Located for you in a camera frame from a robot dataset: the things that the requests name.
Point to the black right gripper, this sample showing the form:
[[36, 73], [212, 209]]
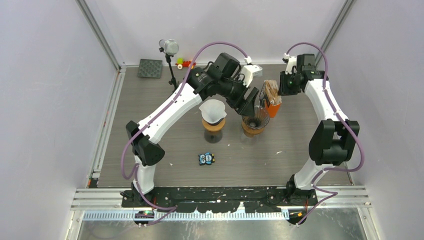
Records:
[[283, 90]]

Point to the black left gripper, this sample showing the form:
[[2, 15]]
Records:
[[249, 109]]

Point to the grey glass dripper cone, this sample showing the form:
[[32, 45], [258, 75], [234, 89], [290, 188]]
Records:
[[260, 119]]

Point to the white paper coffee filter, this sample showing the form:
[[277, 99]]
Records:
[[213, 111]]

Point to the smoky glass carafe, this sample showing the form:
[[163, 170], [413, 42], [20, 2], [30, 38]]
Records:
[[213, 137]]

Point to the silver microphone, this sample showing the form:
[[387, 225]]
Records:
[[170, 48]]

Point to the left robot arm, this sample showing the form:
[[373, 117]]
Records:
[[225, 77]]

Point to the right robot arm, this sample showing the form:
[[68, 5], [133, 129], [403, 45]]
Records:
[[333, 141]]

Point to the orange coffee filter box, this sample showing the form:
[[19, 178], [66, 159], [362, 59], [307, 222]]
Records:
[[269, 97]]

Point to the blue owl figure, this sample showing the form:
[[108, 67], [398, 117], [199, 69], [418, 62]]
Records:
[[207, 158]]

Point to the colourful toy car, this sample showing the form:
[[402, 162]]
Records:
[[181, 63]]

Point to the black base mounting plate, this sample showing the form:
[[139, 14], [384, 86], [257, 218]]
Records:
[[219, 199]]

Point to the dark perforated square tray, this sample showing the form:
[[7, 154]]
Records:
[[150, 68]]

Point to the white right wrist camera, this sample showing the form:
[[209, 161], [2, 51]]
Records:
[[291, 63]]

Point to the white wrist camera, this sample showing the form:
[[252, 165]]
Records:
[[249, 72], [291, 63]]

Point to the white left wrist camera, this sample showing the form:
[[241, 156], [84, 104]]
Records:
[[249, 72]]

